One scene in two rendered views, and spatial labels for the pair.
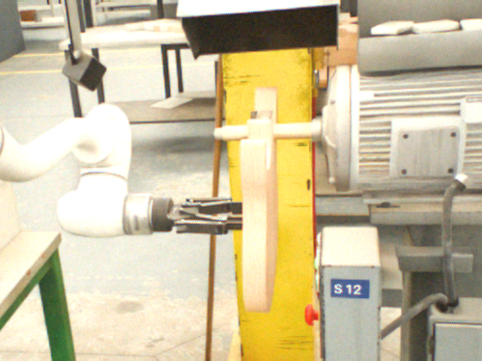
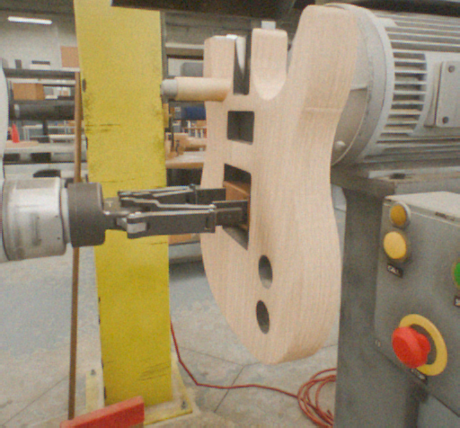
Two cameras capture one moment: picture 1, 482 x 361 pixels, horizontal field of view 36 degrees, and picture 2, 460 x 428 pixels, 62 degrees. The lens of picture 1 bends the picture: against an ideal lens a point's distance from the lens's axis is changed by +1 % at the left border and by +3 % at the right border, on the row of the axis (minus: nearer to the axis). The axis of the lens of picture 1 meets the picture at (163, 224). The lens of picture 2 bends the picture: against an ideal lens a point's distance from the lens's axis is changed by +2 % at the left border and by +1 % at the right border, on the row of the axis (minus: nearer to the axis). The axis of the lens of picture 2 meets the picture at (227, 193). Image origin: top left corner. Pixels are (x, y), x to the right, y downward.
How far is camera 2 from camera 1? 1.10 m
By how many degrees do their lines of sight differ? 35
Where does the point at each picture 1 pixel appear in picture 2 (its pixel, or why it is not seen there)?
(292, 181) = not seen: hidden behind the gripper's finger
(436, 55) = not seen: outside the picture
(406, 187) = (407, 156)
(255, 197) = (317, 135)
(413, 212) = (437, 181)
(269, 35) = not seen: outside the picture
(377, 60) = not seen: outside the picture
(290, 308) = (151, 339)
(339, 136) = (375, 67)
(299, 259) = (159, 291)
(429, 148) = not seen: outside the picture
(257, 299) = (314, 338)
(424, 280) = not seen: hidden behind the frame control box
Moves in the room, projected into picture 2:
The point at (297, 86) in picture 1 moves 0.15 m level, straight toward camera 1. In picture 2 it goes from (154, 136) to (164, 138)
